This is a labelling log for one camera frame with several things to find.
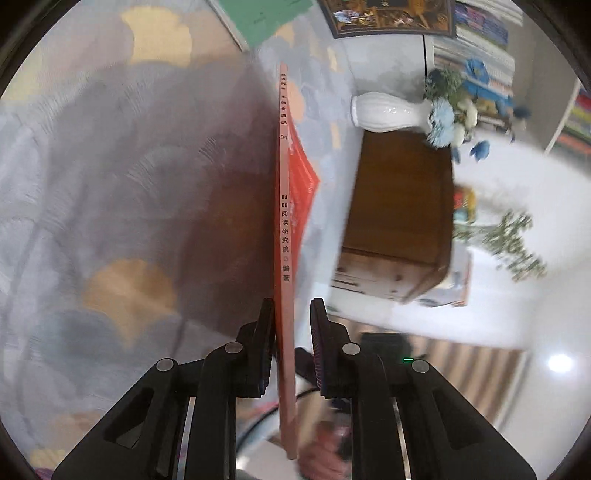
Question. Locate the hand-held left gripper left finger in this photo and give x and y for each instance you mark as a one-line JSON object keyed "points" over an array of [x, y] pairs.
{"points": [[267, 355]]}

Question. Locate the red book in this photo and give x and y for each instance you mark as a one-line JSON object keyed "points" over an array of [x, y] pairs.
{"points": [[285, 323]]}

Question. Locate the teal green book with boy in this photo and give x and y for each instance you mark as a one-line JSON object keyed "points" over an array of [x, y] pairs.
{"points": [[258, 18]]}

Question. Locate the white ceramic vase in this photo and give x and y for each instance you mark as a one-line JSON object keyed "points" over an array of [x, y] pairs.
{"points": [[383, 113]]}

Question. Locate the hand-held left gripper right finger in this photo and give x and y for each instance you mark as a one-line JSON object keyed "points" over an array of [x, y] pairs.
{"points": [[319, 355]]}

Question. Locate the green leafy sprig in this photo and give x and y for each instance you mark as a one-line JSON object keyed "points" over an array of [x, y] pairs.
{"points": [[512, 240]]}

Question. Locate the brown wooden cabinet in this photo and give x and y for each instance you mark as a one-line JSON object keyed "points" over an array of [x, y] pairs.
{"points": [[397, 198]]}

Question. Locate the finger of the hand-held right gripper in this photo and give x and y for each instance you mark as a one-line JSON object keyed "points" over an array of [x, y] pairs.
{"points": [[304, 364]]}

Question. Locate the dark ornate gold hardcover book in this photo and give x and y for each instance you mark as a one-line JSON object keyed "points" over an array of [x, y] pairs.
{"points": [[392, 18]]}

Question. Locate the small red and yellow box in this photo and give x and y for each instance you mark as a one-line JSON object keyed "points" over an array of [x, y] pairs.
{"points": [[464, 203]]}

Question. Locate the person's right hand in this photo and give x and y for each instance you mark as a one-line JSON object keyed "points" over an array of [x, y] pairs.
{"points": [[323, 454]]}

